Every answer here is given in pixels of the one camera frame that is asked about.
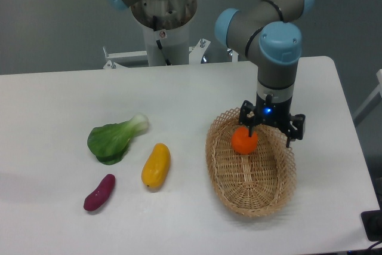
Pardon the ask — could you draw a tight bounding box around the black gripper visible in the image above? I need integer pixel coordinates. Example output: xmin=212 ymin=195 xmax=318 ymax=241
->
xmin=239 ymin=94 xmax=306 ymax=148

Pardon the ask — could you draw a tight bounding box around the orange fruit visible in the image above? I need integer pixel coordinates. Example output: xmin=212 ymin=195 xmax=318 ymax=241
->
xmin=231 ymin=126 xmax=258 ymax=155

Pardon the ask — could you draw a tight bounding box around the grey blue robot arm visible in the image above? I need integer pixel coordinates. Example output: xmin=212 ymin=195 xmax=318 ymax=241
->
xmin=109 ymin=0 xmax=315 ymax=142

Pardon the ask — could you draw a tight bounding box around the woven wicker basket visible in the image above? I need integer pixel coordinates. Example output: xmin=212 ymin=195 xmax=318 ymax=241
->
xmin=205 ymin=108 xmax=297 ymax=217

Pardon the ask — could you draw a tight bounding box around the yellow mango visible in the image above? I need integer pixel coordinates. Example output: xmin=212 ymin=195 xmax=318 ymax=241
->
xmin=141 ymin=143 xmax=171 ymax=189

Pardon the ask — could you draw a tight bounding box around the black device at table edge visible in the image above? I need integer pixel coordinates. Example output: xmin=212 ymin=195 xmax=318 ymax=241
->
xmin=361 ymin=210 xmax=381 ymax=241

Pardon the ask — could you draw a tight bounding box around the green bok choy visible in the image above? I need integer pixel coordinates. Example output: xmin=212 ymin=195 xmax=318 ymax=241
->
xmin=87 ymin=113 xmax=149 ymax=165

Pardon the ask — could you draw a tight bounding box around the purple sweet potato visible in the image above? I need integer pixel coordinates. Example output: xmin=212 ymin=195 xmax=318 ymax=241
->
xmin=84 ymin=174 xmax=116 ymax=211

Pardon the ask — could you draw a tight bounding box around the white frame at right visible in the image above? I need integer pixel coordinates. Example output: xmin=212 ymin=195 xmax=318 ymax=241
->
xmin=352 ymin=69 xmax=381 ymax=127

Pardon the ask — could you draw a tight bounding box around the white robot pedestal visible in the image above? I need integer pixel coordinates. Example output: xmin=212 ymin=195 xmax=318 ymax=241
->
xmin=103 ymin=0 xmax=239 ymax=70

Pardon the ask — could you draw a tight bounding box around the black cable on pedestal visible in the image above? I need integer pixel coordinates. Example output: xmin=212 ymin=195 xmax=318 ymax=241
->
xmin=152 ymin=15 xmax=172 ymax=66

